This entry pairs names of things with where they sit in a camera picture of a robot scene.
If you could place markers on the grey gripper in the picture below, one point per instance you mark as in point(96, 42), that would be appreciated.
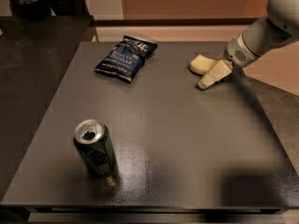
point(237, 53)

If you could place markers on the yellow sponge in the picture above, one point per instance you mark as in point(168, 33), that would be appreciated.
point(201, 64)

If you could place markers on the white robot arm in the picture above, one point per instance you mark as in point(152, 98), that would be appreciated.
point(278, 28)

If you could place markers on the blue vinegar chips bag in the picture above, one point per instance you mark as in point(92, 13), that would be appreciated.
point(127, 58)

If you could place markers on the green soda can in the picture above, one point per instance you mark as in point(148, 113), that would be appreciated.
point(94, 145)

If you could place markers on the person in dark clothes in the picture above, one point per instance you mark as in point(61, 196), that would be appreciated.
point(33, 10)

